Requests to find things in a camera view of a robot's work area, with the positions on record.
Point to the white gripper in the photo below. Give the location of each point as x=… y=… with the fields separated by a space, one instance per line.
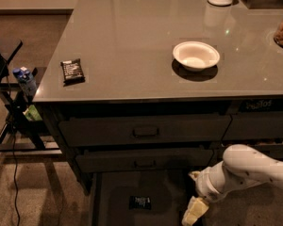
x=205 y=185

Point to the blue rxbar blueberry wrapper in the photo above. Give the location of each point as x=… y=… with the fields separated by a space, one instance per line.
x=139 y=202

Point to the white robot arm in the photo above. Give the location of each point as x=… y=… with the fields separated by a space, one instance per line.
x=242 y=167

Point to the open bottom left drawer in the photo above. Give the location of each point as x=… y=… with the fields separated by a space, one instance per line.
x=169 y=190

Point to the top right drawer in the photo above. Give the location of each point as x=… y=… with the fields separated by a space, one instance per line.
x=255 y=125

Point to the middle right drawer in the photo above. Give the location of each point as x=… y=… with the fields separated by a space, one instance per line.
x=272 y=150

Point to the snack bag in drawer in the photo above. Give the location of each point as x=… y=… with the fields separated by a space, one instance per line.
x=261 y=105

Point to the middle left drawer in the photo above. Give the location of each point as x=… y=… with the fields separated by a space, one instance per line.
x=152 y=159

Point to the top left drawer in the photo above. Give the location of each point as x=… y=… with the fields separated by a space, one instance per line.
x=140 y=130

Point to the dark snack bar on counter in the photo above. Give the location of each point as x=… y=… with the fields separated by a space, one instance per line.
x=72 y=71

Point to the white bowl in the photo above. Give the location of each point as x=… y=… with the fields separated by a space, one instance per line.
x=196 y=56

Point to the green packet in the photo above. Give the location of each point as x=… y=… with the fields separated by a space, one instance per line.
x=32 y=114

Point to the black side table stand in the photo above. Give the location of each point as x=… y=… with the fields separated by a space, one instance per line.
x=14 y=101

